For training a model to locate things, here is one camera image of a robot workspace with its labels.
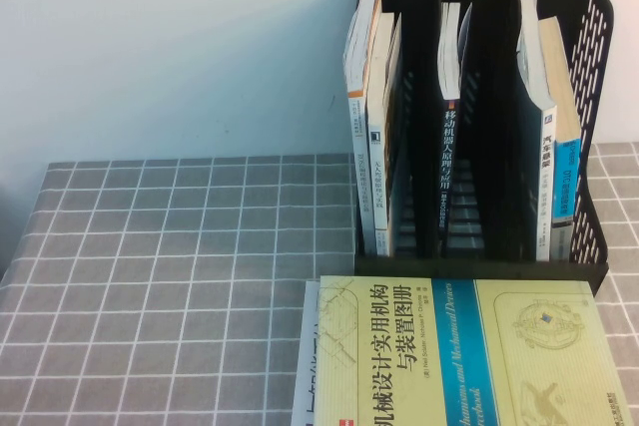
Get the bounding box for yellow mechanical devices book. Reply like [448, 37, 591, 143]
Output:
[319, 274, 635, 426]

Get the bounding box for white book with orange band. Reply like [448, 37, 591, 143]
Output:
[342, 0, 383, 253]

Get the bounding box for white spine book black logo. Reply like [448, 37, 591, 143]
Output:
[365, 10, 404, 256]

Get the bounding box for black spine mobile robot book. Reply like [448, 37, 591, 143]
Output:
[436, 0, 474, 242]

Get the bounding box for black three-slot book stand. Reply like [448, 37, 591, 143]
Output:
[352, 0, 617, 297]

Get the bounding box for blue spine book cream pages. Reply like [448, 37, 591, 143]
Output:
[536, 15, 584, 262]

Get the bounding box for white magazine with man portrait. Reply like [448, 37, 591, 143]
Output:
[291, 279, 323, 426]

